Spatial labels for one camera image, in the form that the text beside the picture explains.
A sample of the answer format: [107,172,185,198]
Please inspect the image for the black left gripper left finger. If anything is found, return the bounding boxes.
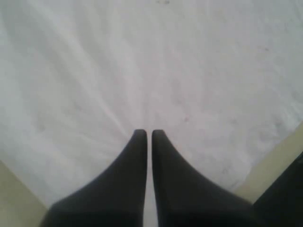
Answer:
[40,129,147,227]

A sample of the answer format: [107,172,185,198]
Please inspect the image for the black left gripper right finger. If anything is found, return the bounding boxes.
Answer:
[151,130,260,227]

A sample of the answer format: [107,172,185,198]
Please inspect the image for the white t-shirt red print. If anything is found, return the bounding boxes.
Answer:
[0,0,303,227]

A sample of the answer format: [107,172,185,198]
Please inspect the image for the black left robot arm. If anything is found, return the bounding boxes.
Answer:
[41,129,303,227]

